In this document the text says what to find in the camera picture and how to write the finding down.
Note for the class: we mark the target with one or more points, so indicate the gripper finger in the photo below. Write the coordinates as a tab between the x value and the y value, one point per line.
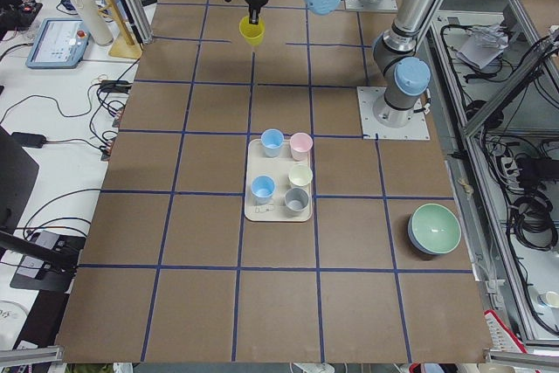
254	15

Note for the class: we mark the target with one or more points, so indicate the yellow plastic cup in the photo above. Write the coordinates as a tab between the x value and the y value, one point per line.
253	34

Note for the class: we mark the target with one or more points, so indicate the blue cup far corner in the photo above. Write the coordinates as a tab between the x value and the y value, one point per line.
272	142

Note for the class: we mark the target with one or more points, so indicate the pink cup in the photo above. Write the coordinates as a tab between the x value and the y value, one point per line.
300	145

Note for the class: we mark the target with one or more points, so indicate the pale green cup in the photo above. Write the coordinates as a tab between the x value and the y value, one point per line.
300	176

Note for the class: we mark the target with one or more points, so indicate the blue cup near centre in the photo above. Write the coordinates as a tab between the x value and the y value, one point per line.
262	189

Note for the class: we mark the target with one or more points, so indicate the grey cup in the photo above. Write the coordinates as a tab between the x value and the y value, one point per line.
296	201

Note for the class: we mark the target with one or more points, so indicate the wooden mug tree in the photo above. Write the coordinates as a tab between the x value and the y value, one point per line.
124	45

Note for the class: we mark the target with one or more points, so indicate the white thermos bottle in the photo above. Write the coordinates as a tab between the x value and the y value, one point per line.
88	11

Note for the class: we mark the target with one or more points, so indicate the cream plastic tray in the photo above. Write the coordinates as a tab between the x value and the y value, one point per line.
278	168

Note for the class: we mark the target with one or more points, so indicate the blue teach pendant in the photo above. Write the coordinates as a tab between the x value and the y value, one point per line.
60	44

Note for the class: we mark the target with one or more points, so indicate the black power adapter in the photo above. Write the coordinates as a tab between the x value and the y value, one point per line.
29	140

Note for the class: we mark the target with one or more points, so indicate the green blue bowl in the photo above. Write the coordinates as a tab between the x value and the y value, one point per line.
433	229

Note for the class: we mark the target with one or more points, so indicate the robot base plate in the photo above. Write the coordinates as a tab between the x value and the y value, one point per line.
379	121

